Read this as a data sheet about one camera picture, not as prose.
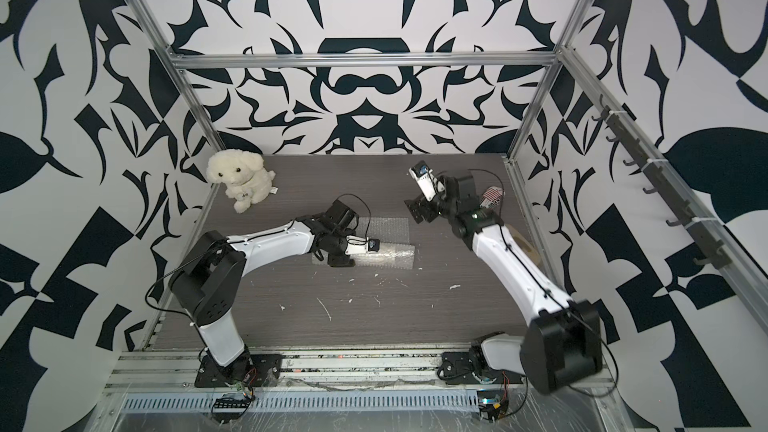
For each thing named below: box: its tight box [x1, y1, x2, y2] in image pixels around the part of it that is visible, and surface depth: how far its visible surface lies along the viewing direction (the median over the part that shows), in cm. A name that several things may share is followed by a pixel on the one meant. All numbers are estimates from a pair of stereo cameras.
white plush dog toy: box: [206, 149, 278, 214], surface depth 96 cm
